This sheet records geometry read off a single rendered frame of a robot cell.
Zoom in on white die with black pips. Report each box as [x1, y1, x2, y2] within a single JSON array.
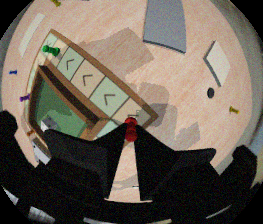
[[41, 117, 56, 132]]

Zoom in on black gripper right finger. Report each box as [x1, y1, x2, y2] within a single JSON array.
[[134, 125, 216, 201]]

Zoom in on green pawn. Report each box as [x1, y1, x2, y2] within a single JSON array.
[[42, 44, 60, 56]]

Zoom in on red pawn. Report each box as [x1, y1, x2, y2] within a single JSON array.
[[124, 117, 138, 143]]

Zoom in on yellow pawn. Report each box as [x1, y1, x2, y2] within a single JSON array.
[[229, 105, 239, 113], [51, 0, 60, 7]]

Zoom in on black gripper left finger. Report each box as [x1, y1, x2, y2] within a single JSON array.
[[43, 123, 127, 198]]

